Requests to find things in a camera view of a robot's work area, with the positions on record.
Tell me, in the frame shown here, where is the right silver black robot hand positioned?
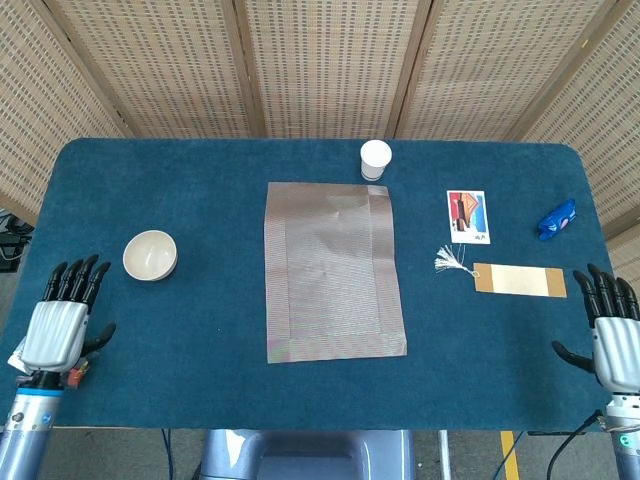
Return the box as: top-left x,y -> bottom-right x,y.
551,263 -> 640,394

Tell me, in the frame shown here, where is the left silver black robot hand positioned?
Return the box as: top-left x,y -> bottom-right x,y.
22,253 -> 118,375

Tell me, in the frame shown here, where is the beige bowl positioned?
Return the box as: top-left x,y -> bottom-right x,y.
122,229 -> 179,283

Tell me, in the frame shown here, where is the brown woven placemat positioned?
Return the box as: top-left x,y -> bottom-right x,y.
263,181 -> 408,365

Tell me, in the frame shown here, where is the clear pack of red items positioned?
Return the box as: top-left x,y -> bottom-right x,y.
6,337 -> 96,390

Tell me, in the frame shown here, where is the black equipment on floor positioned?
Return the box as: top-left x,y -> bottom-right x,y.
0,209 -> 35,274

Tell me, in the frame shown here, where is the brown bookmark with white tassel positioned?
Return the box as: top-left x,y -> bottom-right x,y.
433,244 -> 569,299

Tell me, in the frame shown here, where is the blue snack packet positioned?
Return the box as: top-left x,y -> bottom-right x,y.
536,198 -> 578,241

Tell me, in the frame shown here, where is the blue table cloth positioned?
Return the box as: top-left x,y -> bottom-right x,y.
0,137 -> 632,432

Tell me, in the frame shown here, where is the white-bordered photo postcard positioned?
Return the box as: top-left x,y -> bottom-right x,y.
446,189 -> 492,246

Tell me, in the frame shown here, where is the metal table leg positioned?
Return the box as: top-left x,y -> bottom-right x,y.
437,429 -> 453,480

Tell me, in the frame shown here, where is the blue-grey robot torso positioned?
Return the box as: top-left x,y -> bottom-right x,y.
199,428 -> 417,480

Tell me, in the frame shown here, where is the white paper cup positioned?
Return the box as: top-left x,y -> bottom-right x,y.
359,140 -> 393,183

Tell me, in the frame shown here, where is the woven bamboo folding screen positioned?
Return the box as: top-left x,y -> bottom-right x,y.
0,0 -> 640,291

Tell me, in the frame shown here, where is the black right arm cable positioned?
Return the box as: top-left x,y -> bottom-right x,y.
546,409 -> 606,480

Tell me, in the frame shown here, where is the blue cable under table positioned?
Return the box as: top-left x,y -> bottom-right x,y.
160,428 -> 174,480

